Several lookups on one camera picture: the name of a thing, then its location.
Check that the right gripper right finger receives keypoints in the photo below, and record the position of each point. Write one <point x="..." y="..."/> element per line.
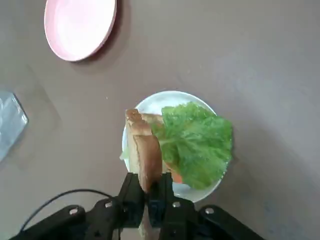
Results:
<point x="165" y="200"/>

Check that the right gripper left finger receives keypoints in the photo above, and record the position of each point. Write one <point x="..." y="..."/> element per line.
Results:
<point x="132" y="197"/>

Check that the orange food slice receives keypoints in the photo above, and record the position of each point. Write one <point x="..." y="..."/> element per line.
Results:
<point x="176" y="177"/>

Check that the green lettuce leaf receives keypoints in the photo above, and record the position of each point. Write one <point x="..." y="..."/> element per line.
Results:
<point x="197" y="145"/>
<point x="124" y="153"/>

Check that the white round plate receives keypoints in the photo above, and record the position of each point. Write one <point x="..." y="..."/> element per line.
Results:
<point x="150" y="102"/>

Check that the pink round plate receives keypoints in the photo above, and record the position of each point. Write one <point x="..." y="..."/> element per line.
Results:
<point x="77" y="27"/>

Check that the clear plastic container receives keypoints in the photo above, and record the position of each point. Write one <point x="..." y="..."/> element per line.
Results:
<point x="10" y="122"/>

